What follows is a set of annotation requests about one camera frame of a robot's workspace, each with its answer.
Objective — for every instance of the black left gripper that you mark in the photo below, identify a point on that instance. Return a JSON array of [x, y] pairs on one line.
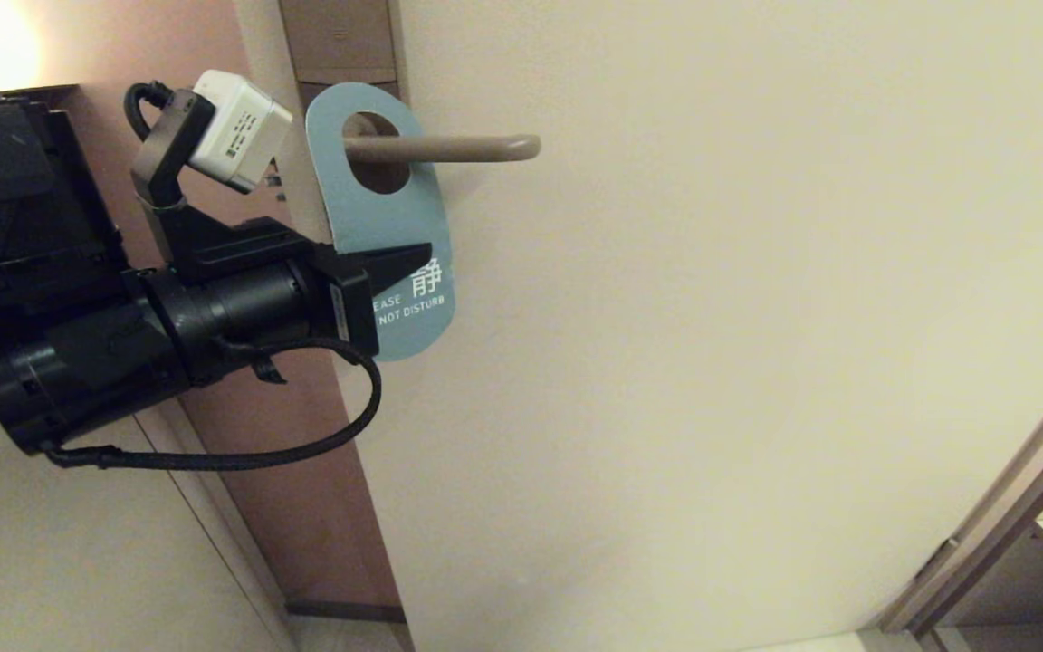
[[250, 308]]

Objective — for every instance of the blue do-not-disturb door hanger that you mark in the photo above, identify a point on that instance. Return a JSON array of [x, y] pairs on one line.
[[395, 226]]

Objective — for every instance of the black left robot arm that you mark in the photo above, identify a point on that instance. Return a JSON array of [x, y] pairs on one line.
[[14, 181]]

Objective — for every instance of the brown metal lock plate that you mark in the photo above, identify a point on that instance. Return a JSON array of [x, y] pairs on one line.
[[340, 41]]

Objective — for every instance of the cream white door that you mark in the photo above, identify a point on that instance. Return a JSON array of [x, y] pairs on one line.
[[712, 317]]

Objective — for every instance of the dark baseboard strip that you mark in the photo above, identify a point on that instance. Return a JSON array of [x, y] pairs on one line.
[[345, 610]]

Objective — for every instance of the beige open shelf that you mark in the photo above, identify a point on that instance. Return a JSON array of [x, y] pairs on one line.
[[1019, 580]]

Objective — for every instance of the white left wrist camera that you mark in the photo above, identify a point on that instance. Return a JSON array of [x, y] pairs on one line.
[[236, 127]]

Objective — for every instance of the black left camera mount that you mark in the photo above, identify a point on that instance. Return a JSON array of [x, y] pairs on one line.
[[168, 181]]

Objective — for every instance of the glowing wall lamp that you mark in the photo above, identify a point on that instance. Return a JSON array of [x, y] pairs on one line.
[[42, 91]]

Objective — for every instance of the metal frame hinge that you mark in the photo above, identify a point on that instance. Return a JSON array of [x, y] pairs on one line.
[[936, 561]]

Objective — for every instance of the brown door frame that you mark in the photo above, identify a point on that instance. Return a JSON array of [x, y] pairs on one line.
[[992, 525]]

